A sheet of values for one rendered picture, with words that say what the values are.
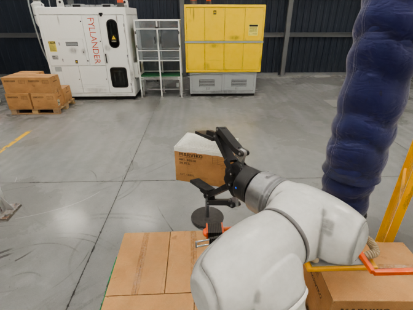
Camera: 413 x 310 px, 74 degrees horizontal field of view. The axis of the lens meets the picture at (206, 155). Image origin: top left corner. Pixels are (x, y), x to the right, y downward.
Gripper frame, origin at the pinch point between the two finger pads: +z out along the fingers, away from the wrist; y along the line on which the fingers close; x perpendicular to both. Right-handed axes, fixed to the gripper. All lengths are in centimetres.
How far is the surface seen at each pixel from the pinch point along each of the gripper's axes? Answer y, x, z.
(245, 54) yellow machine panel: 62, -561, 536
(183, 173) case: -89, -115, 167
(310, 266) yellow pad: -62, -70, -6
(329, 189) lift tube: -22, -72, -4
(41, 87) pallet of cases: -75, -71, 720
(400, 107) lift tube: 16, -73, -20
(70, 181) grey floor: -166, -46, 356
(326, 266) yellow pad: -60, -76, -11
